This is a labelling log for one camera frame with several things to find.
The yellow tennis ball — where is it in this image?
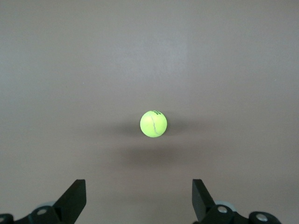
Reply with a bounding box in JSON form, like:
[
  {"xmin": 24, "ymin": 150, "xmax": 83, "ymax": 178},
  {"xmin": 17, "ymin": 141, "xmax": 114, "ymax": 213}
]
[{"xmin": 140, "ymin": 110, "xmax": 168, "ymax": 138}]

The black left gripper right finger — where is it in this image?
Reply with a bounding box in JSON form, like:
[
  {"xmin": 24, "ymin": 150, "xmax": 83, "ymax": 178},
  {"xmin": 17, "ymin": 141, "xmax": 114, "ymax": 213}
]
[{"xmin": 192, "ymin": 179, "xmax": 281, "ymax": 224}]

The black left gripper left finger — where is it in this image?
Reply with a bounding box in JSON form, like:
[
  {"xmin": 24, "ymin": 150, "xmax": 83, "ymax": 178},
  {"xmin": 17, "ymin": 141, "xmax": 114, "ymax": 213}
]
[{"xmin": 0, "ymin": 179, "xmax": 87, "ymax": 224}]

